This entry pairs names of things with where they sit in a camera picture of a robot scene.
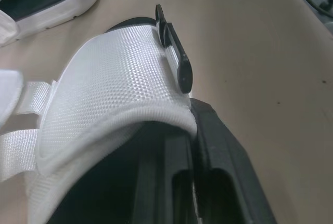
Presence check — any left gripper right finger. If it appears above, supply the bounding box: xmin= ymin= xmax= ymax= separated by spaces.
xmin=189 ymin=98 xmax=277 ymax=224

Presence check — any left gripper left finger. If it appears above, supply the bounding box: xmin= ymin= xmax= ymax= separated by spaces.
xmin=135 ymin=123 xmax=200 ymax=224

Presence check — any white mesh sandal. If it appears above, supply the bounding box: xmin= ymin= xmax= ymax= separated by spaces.
xmin=0 ymin=0 xmax=104 ymax=48
xmin=0 ymin=4 xmax=203 ymax=224

